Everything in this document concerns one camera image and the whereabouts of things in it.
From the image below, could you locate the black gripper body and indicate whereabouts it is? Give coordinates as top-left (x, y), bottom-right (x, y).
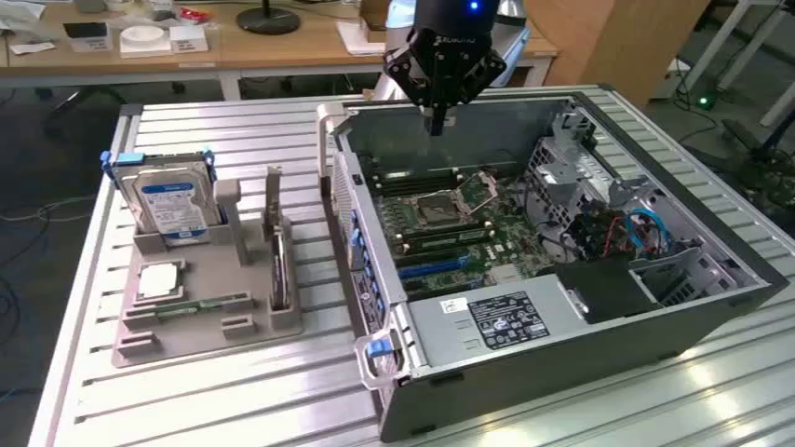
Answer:
top-left (407, 0), bottom-right (499, 109)

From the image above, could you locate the low profile graphics card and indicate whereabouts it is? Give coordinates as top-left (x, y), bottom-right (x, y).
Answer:
top-left (263, 165), bottom-right (295, 312)

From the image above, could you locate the stack of white papers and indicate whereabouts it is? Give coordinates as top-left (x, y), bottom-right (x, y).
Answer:
top-left (335, 20), bottom-right (390, 57)

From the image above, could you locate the brown cardboard box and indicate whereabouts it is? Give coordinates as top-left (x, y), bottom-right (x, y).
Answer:
top-left (359, 0), bottom-right (391, 33)

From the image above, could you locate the wooden cabinet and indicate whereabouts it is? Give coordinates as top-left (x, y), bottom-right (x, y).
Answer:
top-left (539, 0), bottom-right (714, 109)

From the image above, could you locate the black lamp base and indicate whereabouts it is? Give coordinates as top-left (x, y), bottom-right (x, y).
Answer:
top-left (235, 0), bottom-right (305, 35)

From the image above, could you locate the tall metal disk bay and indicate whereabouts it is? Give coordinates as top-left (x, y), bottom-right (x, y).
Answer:
top-left (525, 110), bottom-right (626, 224)

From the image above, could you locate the metal socket cover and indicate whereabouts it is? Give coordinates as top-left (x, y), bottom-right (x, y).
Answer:
top-left (457, 170), bottom-right (499, 220)

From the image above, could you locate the CPU socket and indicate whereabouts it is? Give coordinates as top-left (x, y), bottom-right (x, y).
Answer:
top-left (410, 189), bottom-right (469, 230)

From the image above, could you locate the white labelled box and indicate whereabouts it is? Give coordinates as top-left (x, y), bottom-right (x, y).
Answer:
top-left (168, 25), bottom-right (211, 55)

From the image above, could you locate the red package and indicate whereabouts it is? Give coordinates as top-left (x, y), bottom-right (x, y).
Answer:
top-left (176, 5), bottom-right (218, 25)

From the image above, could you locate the green motherboard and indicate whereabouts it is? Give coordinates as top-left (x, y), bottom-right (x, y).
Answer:
top-left (357, 156), bottom-right (561, 302)

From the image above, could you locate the black expansion slot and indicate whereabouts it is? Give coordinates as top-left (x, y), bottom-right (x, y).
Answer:
top-left (397, 251), bottom-right (473, 265)

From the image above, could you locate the white round container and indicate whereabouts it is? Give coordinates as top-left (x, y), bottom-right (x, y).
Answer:
top-left (118, 25), bottom-right (174, 60)

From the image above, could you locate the black floor stand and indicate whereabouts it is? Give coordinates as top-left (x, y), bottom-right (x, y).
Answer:
top-left (719, 118), bottom-right (795, 206)

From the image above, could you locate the silver chipset heat sink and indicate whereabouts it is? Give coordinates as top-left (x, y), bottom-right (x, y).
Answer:
top-left (491, 264), bottom-right (531, 285)

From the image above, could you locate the silver hard disk blue label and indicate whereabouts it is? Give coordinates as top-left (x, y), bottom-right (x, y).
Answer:
top-left (119, 156), bottom-right (211, 247)

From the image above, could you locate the blue disk caddy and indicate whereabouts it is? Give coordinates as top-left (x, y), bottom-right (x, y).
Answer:
top-left (99, 146), bottom-right (219, 234)

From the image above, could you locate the white box black top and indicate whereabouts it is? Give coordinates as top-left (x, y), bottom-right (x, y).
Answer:
top-left (62, 21), bottom-right (118, 54)

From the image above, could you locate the black plastic cover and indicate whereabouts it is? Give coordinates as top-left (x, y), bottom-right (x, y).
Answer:
top-left (554, 257), bottom-right (665, 326)

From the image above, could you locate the black office chair base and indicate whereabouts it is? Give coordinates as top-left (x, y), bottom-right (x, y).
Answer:
top-left (34, 81), bottom-right (188, 139)

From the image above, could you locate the grey parts rack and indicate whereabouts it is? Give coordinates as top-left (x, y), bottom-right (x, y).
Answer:
top-left (111, 178), bottom-right (307, 369)

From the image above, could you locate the low metal disk bay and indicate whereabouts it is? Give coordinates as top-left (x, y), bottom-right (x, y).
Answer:
top-left (627, 246), bottom-right (750, 308)

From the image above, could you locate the grey power supply unit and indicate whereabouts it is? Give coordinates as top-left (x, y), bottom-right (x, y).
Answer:
top-left (405, 273), bottom-right (590, 370)

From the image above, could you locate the white paper slip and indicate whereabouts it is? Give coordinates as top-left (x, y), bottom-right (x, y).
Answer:
top-left (8, 41), bottom-right (58, 56)

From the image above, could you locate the silver CPU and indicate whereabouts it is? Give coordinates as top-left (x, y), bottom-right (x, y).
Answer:
top-left (136, 264), bottom-right (183, 300)

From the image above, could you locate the clear plastic bag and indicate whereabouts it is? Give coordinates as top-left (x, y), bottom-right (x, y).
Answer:
top-left (0, 0), bottom-right (63, 38)

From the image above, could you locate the black open PC case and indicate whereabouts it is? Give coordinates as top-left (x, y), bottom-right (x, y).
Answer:
top-left (317, 90), bottom-right (791, 443)

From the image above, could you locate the black internal wire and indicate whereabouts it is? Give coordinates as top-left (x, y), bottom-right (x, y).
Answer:
top-left (533, 218), bottom-right (589, 262)

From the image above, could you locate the white desk frame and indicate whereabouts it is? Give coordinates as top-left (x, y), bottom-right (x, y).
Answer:
top-left (677, 0), bottom-right (795, 127)

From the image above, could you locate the blue data wire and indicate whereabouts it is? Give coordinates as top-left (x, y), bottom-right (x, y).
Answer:
top-left (625, 209), bottom-right (674, 255)

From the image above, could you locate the blue floor cable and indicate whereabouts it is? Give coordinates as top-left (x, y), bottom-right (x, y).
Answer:
top-left (0, 223), bottom-right (46, 406)

